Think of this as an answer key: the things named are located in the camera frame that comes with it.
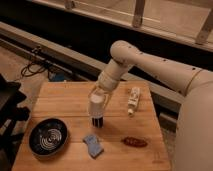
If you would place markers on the black patterned bowl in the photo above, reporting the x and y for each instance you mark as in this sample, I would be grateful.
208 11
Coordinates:
48 137

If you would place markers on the black stand equipment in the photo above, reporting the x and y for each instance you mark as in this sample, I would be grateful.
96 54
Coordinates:
10 97

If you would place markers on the black striped eraser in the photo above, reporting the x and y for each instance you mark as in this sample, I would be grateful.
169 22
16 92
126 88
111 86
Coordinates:
97 122

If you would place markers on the brown red oval object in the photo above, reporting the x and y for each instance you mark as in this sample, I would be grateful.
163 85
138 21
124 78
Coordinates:
134 142

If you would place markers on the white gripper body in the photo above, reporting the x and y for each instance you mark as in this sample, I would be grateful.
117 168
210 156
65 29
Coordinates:
105 86

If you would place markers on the white tube bottle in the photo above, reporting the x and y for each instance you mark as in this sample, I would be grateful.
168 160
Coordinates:
133 100

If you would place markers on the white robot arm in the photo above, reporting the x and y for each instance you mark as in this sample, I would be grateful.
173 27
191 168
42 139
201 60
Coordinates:
194 132

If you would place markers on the blue sponge cloth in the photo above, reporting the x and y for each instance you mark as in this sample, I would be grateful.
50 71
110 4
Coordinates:
94 147

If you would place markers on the white ceramic cup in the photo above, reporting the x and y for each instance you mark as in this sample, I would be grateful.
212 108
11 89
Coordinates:
96 105

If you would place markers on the wooden table board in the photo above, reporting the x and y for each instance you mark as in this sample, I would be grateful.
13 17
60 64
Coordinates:
68 102

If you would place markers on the metal floor rail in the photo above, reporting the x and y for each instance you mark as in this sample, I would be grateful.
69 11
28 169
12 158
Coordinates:
74 58

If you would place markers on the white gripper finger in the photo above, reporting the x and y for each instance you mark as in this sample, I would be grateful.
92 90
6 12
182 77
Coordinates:
107 99
94 89

